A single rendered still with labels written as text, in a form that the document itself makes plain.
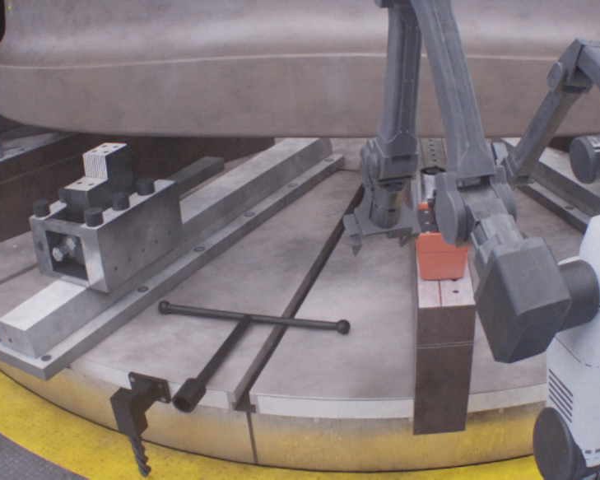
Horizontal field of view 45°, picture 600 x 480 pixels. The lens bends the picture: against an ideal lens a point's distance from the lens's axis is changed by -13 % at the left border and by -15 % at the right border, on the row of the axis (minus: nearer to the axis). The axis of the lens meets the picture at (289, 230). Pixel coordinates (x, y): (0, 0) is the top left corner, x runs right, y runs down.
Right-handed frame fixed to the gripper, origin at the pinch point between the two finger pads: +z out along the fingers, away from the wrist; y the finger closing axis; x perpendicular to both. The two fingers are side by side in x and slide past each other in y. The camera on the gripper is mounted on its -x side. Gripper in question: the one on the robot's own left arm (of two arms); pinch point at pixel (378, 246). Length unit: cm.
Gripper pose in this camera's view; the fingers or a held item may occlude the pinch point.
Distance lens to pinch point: 162.8
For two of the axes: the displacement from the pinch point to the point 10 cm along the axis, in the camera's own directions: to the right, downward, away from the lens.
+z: -0.4, 6.2, 7.8
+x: 2.3, 7.7, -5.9
